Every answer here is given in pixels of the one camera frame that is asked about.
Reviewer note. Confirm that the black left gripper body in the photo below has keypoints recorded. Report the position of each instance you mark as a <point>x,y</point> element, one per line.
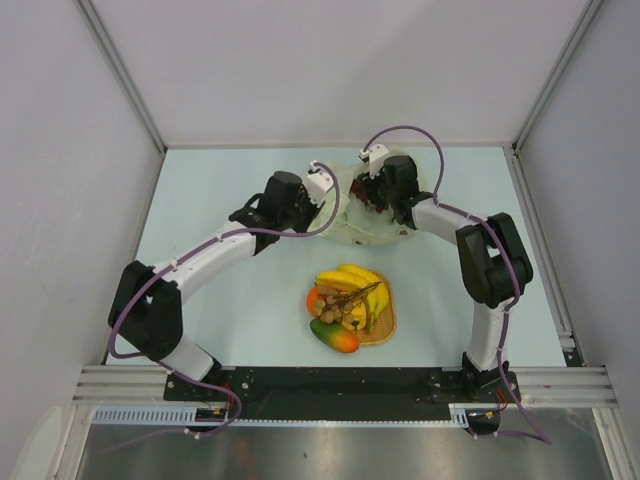
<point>301,216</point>

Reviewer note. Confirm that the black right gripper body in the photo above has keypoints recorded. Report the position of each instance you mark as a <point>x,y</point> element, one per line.
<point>379,193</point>

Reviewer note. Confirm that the pale green plastic bag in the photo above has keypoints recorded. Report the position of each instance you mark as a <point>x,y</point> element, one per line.
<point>346,220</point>

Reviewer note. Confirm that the orange fake persimmon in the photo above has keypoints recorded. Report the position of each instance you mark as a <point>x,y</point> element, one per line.
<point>315,302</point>

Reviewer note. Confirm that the brown fake longan branch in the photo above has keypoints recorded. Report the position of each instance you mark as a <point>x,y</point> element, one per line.
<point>354,309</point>

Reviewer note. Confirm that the yellow fake banana bunch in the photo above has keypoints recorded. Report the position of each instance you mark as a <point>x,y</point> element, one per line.
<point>351,277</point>

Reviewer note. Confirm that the green orange fake mango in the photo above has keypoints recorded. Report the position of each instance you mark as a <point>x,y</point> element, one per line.
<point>335,336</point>

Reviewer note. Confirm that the dark red fake grapes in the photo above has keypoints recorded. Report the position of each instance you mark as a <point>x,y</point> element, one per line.
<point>359,191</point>

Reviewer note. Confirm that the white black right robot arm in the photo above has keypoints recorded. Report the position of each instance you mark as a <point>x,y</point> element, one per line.
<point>494,264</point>

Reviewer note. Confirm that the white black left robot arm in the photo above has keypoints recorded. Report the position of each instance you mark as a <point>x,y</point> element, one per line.
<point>147,310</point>

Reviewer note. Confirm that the orange woven wicker tray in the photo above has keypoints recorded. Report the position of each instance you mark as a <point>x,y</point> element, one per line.
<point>386,327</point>

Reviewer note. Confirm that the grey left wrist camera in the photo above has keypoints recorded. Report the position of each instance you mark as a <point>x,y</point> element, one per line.
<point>318,183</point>

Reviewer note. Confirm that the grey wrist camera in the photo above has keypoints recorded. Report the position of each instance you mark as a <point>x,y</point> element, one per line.
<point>374,157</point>
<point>318,183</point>

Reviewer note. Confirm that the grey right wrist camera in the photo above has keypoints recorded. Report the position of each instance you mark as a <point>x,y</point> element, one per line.
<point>374,157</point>

